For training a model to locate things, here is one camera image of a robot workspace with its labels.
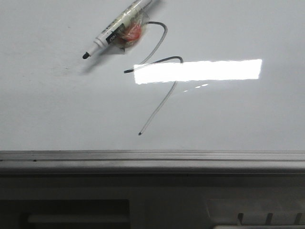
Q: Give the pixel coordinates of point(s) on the red taped wad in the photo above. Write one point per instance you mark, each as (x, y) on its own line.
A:
(128, 36)

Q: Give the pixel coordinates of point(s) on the white whiteboard marker pen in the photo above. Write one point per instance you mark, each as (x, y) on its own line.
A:
(122, 22)

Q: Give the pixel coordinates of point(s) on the white whiteboard surface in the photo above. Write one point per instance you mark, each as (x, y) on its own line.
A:
(207, 75)

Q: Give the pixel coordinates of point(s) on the grey equipment below whiteboard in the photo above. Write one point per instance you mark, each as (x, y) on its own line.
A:
(152, 202)

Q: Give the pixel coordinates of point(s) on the grey aluminium whiteboard frame rail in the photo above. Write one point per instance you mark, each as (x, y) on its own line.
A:
(81, 162)

